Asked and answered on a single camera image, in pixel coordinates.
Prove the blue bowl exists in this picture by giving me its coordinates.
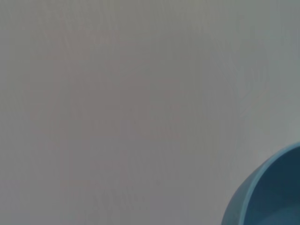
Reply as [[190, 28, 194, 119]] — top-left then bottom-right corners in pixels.
[[221, 142, 300, 225]]

